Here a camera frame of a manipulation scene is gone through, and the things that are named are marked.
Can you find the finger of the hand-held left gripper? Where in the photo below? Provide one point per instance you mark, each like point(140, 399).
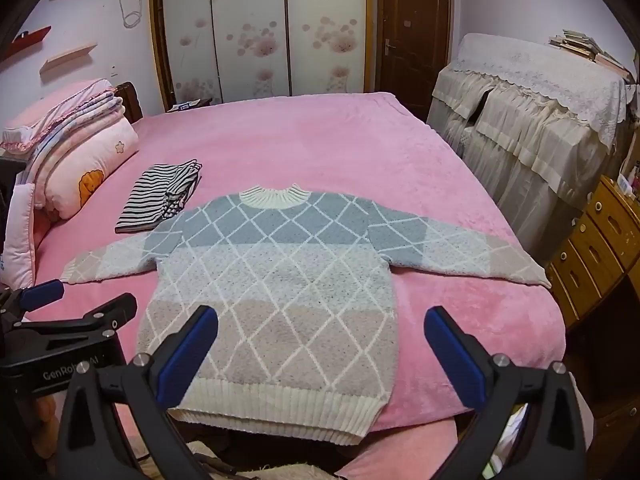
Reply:
point(45, 292)
point(100, 312)

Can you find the floral sliding door wardrobe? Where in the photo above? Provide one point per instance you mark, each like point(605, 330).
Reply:
point(250, 25)

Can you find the wooden nightstand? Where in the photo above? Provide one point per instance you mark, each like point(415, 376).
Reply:
point(187, 106)

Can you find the wooden drawer cabinet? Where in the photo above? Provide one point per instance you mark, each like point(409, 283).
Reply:
point(595, 255)

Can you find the dark wooden headboard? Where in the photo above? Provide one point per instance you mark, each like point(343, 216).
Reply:
point(131, 102)

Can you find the brown wooden door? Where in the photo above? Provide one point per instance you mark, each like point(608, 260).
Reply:
point(415, 25)

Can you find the pink cartoon pillow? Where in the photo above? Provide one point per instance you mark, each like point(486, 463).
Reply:
point(100, 170)

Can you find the pink wall shelf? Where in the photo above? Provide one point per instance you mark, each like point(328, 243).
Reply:
point(67, 57)

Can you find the folded striped garment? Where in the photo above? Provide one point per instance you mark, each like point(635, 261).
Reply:
point(150, 195)

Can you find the white printed cloth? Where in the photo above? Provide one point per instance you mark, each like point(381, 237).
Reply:
point(510, 440)

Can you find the pile of books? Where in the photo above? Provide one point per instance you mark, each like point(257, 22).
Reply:
point(585, 47)

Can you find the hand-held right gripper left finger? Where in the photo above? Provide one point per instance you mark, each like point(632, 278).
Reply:
point(187, 355)

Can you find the diamond pattern knit sweater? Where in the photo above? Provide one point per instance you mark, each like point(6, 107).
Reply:
point(280, 285)

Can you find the cream fringed knit garment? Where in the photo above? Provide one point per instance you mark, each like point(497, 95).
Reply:
point(295, 472)

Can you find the folded striped quilt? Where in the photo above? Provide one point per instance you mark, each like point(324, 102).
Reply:
point(75, 135)

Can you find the pink fleece bed blanket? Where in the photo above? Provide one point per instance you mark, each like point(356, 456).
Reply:
point(350, 150)

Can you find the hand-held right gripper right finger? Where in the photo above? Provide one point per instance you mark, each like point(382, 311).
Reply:
point(457, 360)

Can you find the pink quilted pillow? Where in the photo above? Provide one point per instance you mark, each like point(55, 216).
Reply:
point(20, 235)

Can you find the red wall shelf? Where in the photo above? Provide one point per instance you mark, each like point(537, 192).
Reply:
point(25, 42)

